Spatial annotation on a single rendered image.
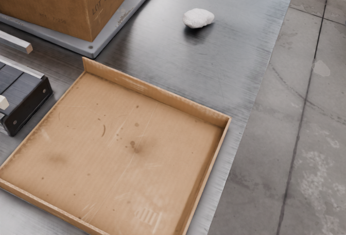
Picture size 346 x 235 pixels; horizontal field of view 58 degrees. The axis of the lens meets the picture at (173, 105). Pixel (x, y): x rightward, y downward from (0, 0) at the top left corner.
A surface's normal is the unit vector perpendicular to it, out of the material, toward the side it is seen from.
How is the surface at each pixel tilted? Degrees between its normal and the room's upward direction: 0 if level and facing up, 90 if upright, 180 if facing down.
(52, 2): 90
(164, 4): 0
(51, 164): 0
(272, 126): 0
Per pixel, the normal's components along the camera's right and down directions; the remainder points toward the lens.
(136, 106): 0.10, -0.59
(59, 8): -0.32, 0.74
